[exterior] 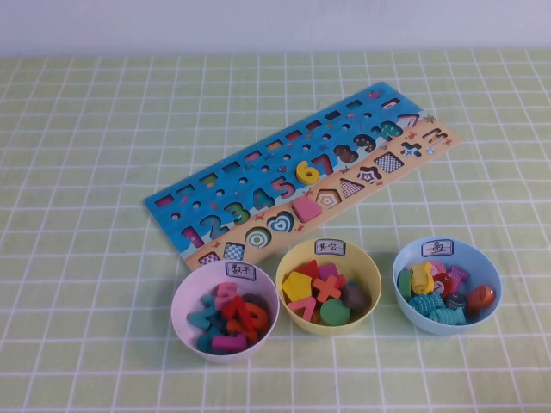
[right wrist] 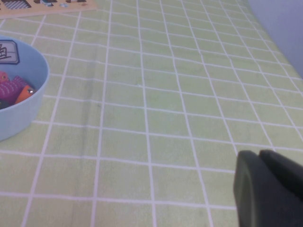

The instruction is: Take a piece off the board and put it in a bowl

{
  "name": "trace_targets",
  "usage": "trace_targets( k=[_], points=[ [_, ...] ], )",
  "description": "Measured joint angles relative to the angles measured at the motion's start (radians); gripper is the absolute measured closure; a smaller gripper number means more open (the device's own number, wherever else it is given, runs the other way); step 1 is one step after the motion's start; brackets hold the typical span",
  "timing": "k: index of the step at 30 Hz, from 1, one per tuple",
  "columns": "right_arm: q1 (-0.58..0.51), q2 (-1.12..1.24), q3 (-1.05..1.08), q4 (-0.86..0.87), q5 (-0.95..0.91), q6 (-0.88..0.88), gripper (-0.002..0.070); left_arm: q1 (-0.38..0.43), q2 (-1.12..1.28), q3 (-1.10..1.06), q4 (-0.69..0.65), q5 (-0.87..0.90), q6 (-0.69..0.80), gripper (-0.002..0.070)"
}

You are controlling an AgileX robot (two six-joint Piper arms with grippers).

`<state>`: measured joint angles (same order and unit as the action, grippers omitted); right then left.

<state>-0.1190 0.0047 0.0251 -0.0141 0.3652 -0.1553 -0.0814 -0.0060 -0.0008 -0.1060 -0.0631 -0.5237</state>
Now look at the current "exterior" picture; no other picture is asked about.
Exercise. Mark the orange number piece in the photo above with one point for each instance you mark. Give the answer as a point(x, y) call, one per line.
point(258, 318)

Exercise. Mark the magenta wooden fish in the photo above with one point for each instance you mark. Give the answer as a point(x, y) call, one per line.
point(457, 277)

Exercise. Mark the yellow plastic bowl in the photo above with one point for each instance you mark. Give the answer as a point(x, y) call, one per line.
point(366, 266)

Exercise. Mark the magenta square piece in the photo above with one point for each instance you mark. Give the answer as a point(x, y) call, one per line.
point(328, 271)

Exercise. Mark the green wooden fish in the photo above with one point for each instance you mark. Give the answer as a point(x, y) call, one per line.
point(404, 284)

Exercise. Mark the pink number five piece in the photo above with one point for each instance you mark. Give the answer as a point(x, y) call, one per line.
point(226, 292)

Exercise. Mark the dark blue wooden fish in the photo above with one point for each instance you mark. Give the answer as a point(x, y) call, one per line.
point(455, 301)

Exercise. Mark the red number four piece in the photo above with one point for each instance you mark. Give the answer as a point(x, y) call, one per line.
point(234, 310)

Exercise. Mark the teal wooden fish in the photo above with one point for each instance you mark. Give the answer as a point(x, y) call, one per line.
point(424, 303)
point(447, 317)

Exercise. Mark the teal number piece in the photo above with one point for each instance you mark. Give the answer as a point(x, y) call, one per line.
point(204, 342)
point(198, 316)

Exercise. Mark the magenta number one piece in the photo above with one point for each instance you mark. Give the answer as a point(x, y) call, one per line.
point(228, 343)

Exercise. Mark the blue number shape puzzle board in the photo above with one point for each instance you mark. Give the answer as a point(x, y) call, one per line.
point(344, 129)

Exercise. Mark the pink plastic bowl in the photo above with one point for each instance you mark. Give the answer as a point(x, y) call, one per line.
point(189, 284)

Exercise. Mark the orange cross piece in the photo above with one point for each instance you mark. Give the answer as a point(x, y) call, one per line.
point(327, 289)

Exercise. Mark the yellow wooden fish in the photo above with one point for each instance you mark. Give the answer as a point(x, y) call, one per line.
point(422, 279)

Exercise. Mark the red triangle piece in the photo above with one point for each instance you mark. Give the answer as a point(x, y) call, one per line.
point(309, 270)

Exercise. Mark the pink trapezoid piece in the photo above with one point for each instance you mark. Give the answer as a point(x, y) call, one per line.
point(306, 210)

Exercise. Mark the white handwritten paper label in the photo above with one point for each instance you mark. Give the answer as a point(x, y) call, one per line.
point(330, 248)
point(437, 248)
point(241, 271)

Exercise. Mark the brown rounded piece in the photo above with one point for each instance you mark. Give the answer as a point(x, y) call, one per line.
point(356, 297)

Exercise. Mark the red wooden fish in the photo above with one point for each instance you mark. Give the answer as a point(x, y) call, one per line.
point(443, 286)

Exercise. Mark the green round piece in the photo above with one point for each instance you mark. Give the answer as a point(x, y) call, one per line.
point(335, 313)

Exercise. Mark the pink angle sign piece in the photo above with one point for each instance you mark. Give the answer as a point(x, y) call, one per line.
point(298, 306)

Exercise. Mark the yellow pentagon piece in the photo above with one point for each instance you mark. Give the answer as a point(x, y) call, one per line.
point(297, 287)

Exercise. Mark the yellow number six piece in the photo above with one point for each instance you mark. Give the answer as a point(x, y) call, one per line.
point(306, 174)

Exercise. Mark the light blue plastic bowl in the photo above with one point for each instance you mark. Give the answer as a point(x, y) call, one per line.
point(482, 266)

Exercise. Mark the orange wooden fish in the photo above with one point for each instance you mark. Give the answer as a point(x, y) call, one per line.
point(481, 297)

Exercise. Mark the pink wooden fish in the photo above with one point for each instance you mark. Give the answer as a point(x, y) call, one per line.
point(439, 269)

